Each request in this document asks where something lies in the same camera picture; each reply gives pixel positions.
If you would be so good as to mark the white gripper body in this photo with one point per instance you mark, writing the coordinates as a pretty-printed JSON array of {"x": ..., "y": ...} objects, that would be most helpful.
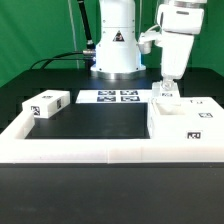
[{"x": 176, "y": 49}]

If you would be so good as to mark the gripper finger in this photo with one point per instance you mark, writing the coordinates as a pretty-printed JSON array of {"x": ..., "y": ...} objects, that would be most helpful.
[{"x": 168, "y": 84}]

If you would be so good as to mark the small white cabinet part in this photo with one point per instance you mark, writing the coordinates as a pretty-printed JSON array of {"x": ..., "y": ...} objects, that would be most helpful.
[{"x": 162, "y": 97}]

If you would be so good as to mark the white cabinet body box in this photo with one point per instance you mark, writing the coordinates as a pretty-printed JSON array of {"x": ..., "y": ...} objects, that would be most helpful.
[{"x": 199, "y": 118}]

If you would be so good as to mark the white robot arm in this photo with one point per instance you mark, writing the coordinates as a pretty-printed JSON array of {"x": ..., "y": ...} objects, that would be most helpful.
[{"x": 118, "y": 54}]

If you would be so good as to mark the white marker base sheet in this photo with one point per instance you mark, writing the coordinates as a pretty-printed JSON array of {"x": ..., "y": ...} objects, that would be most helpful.
[{"x": 113, "y": 96}]

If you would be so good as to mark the white block with marker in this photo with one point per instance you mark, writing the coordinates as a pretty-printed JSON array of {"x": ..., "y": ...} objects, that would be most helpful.
[{"x": 47, "y": 103}]

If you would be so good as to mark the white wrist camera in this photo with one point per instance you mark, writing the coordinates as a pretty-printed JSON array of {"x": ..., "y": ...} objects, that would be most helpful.
[{"x": 149, "y": 37}]

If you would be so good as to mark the white U-shaped fence frame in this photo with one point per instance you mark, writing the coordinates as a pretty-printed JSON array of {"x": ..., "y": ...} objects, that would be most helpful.
[{"x": 16, "y": 148}]

